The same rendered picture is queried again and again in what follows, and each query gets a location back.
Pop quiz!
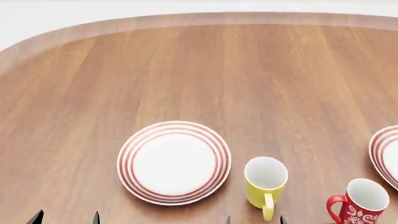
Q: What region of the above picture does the yellow mug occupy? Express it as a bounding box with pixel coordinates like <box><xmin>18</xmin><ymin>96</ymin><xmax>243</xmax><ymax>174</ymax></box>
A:
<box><xmin>244</xmin><ymin>156</ymin><xmax>289</xmax><ymax>222</ymax></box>

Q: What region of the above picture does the red patterned mug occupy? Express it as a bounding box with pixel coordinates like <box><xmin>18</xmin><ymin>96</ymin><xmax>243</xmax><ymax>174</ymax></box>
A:
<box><xmin>326</xmin><ymin>178</ymin><xmax>390</xmax><ymax>224</ymax></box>

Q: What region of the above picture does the white plate with red rings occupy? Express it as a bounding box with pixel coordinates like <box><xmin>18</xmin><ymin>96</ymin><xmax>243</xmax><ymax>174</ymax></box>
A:
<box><xmin>116</xmin><ymin>119</ymin><xmax>232</xmax><ymax>207</ymax></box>
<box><xmin>368</xmin><ymin>125</ymin><xmax>398</xmax><ymax>189</ymax></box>

